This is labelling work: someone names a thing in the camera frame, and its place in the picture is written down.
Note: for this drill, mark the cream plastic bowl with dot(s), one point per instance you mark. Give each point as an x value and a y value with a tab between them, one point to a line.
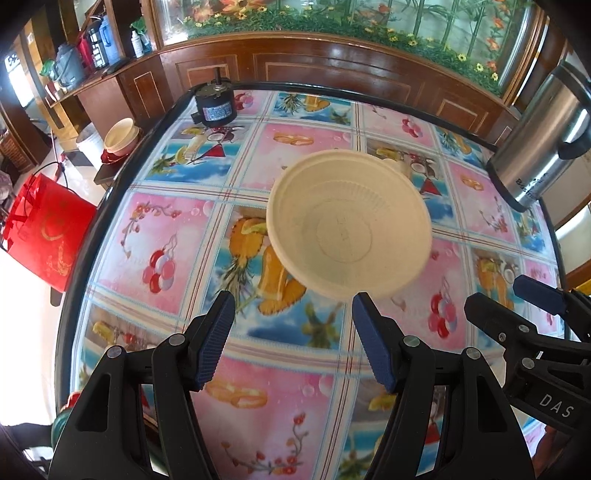
346	221

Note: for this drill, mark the blue grey thermos jug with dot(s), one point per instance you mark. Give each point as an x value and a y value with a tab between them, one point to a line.
69	67

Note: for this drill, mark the dark green bowl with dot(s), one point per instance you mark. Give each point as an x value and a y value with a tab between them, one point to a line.
60	427

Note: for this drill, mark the white spray bottle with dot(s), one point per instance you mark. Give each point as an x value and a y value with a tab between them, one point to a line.
137	44

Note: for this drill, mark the glass tank with artificial flowers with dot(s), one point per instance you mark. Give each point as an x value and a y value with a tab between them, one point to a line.
346	23

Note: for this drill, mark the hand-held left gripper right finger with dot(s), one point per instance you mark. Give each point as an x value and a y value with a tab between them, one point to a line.
374	337

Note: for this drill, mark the small dark side table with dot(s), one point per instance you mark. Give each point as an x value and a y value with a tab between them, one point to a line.
111	173

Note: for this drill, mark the red thermos flask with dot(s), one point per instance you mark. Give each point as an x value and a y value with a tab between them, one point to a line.
84	53

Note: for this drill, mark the fruit print tablecloth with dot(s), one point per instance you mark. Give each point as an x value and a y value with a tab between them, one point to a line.
175	230

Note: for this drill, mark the red glass plate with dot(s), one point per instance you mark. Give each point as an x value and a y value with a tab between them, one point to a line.
70	400

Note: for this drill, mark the black flat device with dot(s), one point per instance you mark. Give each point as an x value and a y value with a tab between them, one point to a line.
115	65

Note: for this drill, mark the blue water bottle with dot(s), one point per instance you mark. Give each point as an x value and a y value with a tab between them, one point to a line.
111	39

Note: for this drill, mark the black electric motor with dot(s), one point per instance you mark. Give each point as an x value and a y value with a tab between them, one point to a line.
214	108

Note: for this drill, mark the cream lidded pot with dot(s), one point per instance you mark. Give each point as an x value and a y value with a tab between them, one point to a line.
121	136

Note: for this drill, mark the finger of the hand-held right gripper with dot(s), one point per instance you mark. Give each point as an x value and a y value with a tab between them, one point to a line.
498	318
535	293

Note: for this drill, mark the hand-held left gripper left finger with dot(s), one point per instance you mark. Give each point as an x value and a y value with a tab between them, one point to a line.
214	332

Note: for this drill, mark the wooden cabinet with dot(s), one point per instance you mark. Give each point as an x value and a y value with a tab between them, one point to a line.
323	64

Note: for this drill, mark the red paper bag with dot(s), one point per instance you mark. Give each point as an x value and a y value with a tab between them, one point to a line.
46	230

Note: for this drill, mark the white plastic bucket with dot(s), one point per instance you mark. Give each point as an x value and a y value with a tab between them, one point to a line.
90	147

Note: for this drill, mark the stainless steel thermos jug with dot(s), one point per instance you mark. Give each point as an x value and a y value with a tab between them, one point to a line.
531	152

